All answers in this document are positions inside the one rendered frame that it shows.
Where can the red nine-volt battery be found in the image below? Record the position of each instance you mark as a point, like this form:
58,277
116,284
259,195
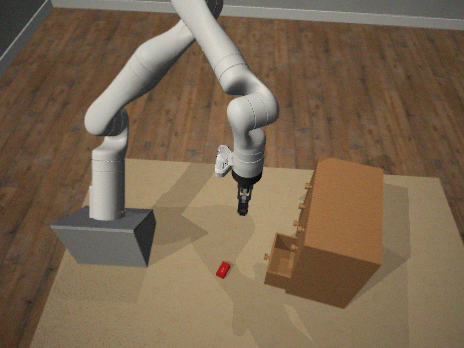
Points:
223,269

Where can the brown wooden chest of drawers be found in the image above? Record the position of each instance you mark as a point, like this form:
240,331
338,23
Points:
343,242

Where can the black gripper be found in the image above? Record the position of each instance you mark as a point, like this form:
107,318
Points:
246,183

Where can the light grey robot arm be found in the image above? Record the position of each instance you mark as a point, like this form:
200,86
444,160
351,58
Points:
145,69

